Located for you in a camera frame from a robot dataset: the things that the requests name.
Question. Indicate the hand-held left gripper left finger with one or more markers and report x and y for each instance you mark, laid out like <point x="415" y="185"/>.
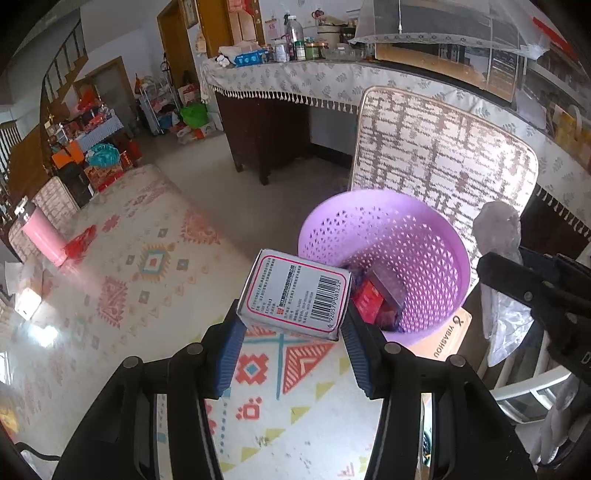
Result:
<point x="228" y="355"/>

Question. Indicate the table with checkered cloth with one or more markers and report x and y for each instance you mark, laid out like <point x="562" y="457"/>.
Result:
<point x="99" y="131"/>

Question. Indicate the pink thermos flask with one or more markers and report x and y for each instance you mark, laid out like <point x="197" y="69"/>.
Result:
<point x="44" y="235"/>

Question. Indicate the glass bowl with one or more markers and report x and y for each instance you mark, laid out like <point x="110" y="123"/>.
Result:
<point x="342" y="53"/>

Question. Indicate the white stool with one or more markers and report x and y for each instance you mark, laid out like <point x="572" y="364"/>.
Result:
<point x="521" y="392"/>

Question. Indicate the white medicine box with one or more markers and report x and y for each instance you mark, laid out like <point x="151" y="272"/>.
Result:
<point x="295" y="290"/>

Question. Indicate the mesh food cover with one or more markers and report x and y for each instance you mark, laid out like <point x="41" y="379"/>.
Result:
<point x="438" y="27"/>

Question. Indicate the wooden staircase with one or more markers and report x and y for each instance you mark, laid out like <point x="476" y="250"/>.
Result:
<point x="27" y="157"/>

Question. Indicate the red crumpled wrapper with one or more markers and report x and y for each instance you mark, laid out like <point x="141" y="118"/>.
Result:
<point x="81" y="242"/>

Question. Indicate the clear plastic bag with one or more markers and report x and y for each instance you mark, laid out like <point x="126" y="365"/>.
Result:
<point x="498" y="226"/>

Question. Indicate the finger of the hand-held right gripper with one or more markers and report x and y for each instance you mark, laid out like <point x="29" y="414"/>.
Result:
<point x="503" y="272"/>
<point x="540" y="259"/>

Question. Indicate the clear plastic bottle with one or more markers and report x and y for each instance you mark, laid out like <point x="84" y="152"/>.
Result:
<point x="294" y="39"/>

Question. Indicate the sideboard with floral cloth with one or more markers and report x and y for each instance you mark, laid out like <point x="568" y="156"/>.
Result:
<point x="286" y="78"/>

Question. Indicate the red cigarette carton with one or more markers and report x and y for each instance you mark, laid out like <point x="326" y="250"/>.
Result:
<point x="369" y="300"/>

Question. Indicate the teal bag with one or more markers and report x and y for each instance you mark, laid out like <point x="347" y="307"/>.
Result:
<point x="104" y="154"/>

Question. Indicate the person's right hand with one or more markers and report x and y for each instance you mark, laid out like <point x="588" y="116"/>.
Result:
<point x="561" y="420"/>

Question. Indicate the white tissue pack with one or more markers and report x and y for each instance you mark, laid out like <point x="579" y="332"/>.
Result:
<point x="25" y="288"/>

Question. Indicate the cardboard box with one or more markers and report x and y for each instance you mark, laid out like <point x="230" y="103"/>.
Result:
<point x="450" y="339"/>

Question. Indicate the purple plastic basket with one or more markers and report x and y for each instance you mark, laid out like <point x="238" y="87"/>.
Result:
<point x="392" y="230"/>

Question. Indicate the blue tissue packet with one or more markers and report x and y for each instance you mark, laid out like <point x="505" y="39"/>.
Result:
<point x="251" y="58"/>

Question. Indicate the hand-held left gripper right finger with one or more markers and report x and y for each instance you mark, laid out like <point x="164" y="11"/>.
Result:
<point x="362" y="355"/>

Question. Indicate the green bag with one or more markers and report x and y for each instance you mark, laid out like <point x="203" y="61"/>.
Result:
<point x="194" y="115"/>

